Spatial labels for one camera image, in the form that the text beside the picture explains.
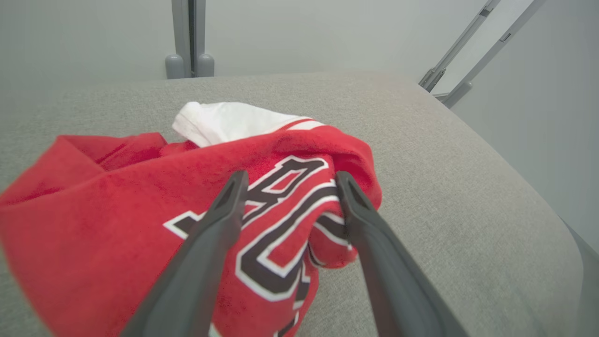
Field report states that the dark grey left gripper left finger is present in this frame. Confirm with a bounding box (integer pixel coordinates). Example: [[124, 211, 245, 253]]
[[121, 170, 249, 337]]

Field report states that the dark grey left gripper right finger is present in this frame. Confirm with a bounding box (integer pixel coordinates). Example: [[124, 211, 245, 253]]
[[335, 171, 468, 337]]

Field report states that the red jersey garment white trim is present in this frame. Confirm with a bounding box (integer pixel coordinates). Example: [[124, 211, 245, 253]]
[[0, 102, 382, 337]]

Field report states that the grey fabric sofa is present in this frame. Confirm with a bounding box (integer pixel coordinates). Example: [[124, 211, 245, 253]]
[[0, 71, 599, 337]]

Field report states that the thin grey metal bar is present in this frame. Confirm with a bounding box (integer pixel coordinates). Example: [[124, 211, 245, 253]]
[[419, 0, 501, 92], [433, 0, 546, 109]]

